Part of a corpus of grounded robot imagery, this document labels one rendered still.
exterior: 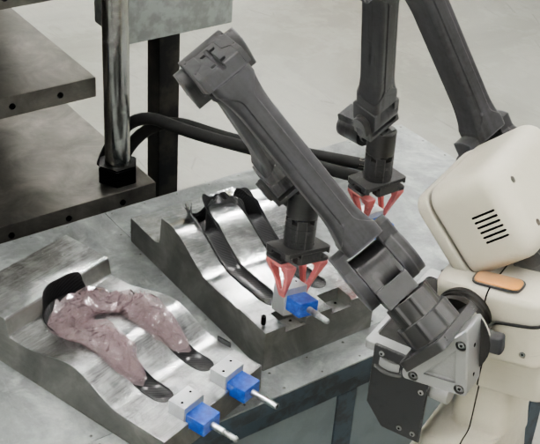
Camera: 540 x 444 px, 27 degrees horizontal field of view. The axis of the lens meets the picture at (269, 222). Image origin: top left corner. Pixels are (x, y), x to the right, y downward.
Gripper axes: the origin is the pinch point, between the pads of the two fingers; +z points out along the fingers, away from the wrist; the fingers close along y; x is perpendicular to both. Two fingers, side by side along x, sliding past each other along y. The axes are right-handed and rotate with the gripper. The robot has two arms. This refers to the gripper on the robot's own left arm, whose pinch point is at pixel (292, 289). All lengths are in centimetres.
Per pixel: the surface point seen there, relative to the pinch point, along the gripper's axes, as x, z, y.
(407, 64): -219, 34, -247
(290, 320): -2.7, 8.2, -2.5
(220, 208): -31.6, -3.3, -5.4
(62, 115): -111, 1, -11
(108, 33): -70, -31, 0
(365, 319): 1.1, 10.0, -18.6
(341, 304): -1.1, 6.7, -13.7
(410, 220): -24, 5, -54
